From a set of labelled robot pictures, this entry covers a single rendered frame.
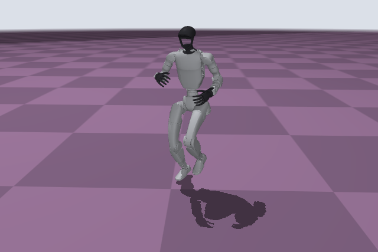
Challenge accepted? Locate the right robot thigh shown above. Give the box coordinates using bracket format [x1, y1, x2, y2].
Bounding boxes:
[168, 101, 186, 152]

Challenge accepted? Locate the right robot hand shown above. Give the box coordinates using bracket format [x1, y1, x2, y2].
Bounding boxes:
[155, 72, 170, 87]

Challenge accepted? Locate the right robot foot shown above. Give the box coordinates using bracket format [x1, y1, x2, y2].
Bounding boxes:
[175, 165, 191, 181]

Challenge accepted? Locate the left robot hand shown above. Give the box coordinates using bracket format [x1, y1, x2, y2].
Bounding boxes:
[193, 87, 214, 106]

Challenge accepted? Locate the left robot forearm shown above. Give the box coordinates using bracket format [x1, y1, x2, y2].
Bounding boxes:
[210, 75, 223, 95]

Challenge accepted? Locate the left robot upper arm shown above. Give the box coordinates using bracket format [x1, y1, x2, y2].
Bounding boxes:
[200, 53, 220, 81]

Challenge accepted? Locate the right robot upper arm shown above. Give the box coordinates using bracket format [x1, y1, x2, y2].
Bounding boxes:
[161, 51, 177, 82]

